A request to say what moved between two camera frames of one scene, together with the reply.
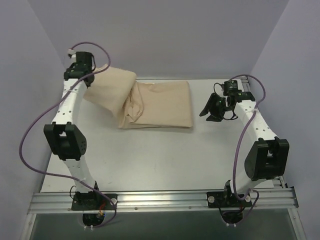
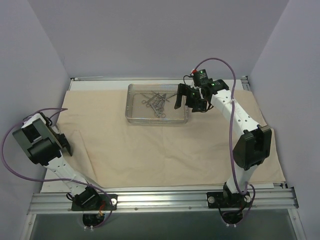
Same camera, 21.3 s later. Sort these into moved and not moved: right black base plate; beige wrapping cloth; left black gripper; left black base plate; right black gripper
Moved: left black gripper; right black gripper; beige wrapping cloth
Not moved: left black base plate; right black base plate
